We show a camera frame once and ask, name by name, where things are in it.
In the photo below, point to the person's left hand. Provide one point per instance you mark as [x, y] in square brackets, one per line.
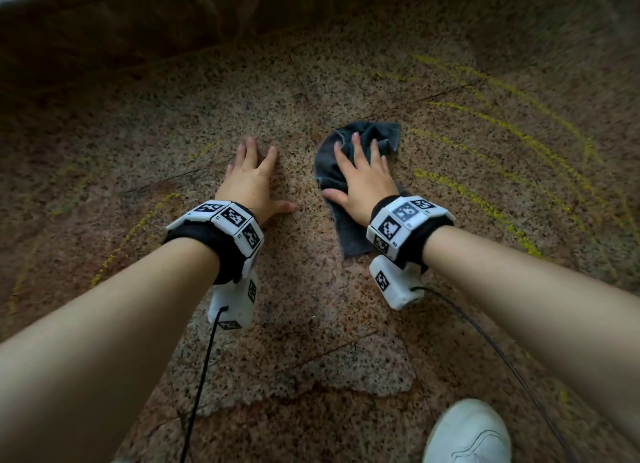
[247, 185]

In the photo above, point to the person's right hand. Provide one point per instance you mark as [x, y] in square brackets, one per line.
[367, 187]

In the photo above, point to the person's left middle finger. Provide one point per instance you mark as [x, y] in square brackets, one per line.
[250, 152]

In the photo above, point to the person's right middle finger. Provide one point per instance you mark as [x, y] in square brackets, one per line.
[359, 150]

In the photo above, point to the person's left little finger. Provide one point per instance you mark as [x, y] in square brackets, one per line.
[229, 171]

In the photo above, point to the person's right thumb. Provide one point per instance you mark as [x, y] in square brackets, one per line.
[334, 195]

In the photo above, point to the person's right little finger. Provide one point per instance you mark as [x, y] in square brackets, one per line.
[385, 163]

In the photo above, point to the person's left thumb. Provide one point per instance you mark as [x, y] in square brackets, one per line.
[283, 207]

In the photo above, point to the dark grey cleaning cloth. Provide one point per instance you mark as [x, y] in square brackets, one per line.
[330, 170]

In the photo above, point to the person's left forearm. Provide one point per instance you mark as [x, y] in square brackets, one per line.
[100, 337]

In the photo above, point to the person's right forearm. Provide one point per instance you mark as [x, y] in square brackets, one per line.
[540, 302]

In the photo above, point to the white sneaker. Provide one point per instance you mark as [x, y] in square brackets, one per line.
[467, 435]

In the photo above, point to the white marker wrist camera rig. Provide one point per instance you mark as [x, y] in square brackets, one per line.
[400, 217]
[232, 222]

